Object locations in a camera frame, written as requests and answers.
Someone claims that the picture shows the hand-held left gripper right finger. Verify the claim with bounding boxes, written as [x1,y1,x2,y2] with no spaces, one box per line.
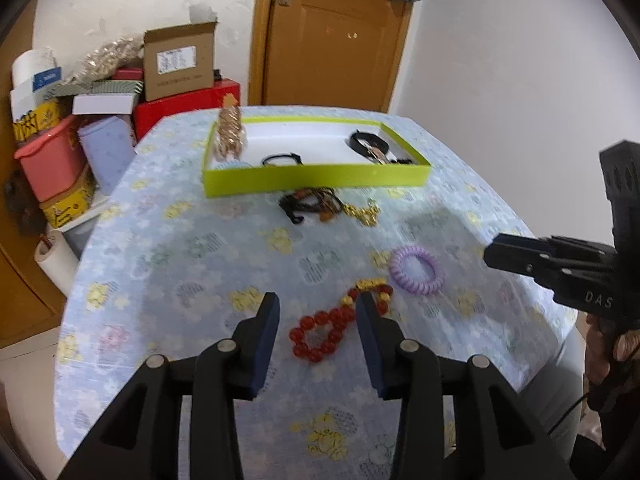
[355,291,576,480]

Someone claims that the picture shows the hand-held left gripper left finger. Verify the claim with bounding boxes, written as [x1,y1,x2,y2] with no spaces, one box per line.
[57,292,281,480]

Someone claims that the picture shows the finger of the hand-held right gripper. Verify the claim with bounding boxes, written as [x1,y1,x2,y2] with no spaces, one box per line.
[483,234,557,294]

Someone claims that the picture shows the red bead bracelet gold charms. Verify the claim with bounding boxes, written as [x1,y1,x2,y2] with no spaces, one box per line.
[288,280,396,364]

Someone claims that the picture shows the lime green shallow box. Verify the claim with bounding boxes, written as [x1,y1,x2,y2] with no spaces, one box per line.
[202,116,432,199]

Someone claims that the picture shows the black hair tie red charm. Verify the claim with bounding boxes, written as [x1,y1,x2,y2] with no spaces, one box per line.
[261,152,305,168]

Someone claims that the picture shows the black smart band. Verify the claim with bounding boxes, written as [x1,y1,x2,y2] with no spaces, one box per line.
[349,129,391,154]

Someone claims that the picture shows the gold beige hair claw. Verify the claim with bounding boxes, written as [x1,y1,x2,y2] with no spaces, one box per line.
[213,94,247,162]

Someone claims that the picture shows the person's right hand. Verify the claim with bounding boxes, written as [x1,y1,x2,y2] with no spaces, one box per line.
[584,312,640,387]

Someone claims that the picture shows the person's grey pants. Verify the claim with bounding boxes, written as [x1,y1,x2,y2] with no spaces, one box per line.
[517,329,588,463]

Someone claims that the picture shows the white plastic storage bin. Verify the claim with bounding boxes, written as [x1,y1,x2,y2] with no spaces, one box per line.
[64,192,114,257]

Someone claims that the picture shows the white paper roll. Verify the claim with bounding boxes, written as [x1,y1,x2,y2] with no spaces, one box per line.
[11,48,59,92]
[33,237,81,297]

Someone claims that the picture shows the yellow patterned box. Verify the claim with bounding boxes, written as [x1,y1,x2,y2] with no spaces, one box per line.
[39,165,97,229]
[12,100,77,154]

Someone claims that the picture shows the light blue fabric bin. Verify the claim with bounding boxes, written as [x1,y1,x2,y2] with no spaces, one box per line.
[77,116,134,197]

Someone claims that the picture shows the large red gift box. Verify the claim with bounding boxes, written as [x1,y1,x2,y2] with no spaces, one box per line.
[132,78,241,142]

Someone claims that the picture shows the pink plastic basket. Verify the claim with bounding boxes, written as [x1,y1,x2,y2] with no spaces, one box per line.
[13,115,89,204]

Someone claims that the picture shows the dark object on cabinet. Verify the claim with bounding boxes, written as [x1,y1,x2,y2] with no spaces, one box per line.
[4,169,47,237]

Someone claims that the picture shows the wooden door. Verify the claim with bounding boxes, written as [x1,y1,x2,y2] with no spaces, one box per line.
[248,0,419,114]

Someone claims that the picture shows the white box lid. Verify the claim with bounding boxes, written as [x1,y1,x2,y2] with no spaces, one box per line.
[72,93,140,116]

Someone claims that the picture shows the open cardboard box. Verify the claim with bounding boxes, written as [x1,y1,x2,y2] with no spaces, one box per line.
[143,21,220,102]

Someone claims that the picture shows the green striped flat box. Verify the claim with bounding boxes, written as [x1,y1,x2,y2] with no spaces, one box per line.
[49,80,144,99]

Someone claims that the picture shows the bag of gold ornaments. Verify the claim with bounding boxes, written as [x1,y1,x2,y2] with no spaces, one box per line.
[74,34,146,81]

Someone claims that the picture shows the white and blue carton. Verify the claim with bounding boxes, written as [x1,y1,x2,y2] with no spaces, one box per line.
[9,66,66,122]

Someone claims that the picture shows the purple spiral hair tie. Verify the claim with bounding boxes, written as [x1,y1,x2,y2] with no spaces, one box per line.
[389,245,446,296]

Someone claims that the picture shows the gold chain bracelet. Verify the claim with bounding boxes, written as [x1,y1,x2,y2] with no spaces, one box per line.
[342,198,382,229]

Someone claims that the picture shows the black beaded bracelet bundle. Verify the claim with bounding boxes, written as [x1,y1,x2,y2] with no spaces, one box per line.
[278,187,346,225]

